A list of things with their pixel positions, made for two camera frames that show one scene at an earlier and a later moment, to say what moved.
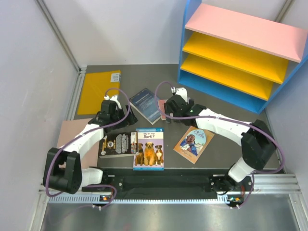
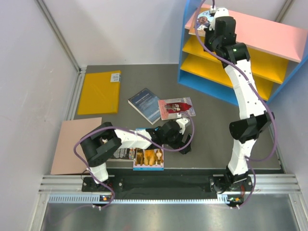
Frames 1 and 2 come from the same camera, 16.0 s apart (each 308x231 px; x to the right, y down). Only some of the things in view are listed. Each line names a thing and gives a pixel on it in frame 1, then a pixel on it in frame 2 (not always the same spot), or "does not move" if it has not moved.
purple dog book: [150, 149] does not move
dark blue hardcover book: [144, 102] does not move
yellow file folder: [94, 88] does not move
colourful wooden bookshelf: [242, 59] does not move
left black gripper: [130, 120] → [179, 144]
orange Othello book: [193, 144] → [200, 20]
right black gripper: [168, 110] → [208, 32]
